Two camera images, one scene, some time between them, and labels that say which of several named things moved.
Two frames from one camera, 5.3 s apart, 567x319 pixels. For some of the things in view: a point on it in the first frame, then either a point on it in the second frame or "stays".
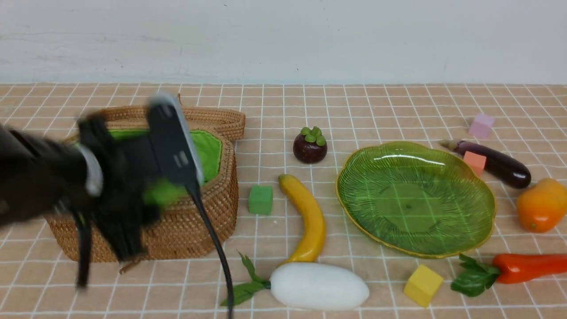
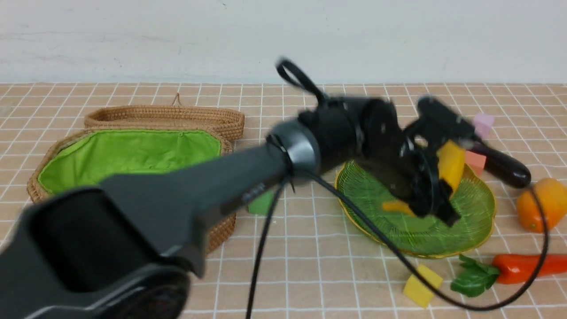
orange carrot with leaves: [507, 268] stays
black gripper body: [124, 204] → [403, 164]
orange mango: [541, 205] stays
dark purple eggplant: [499, 164] stays
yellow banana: [312, 249] → [451, 159]
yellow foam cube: [422, 285] stays
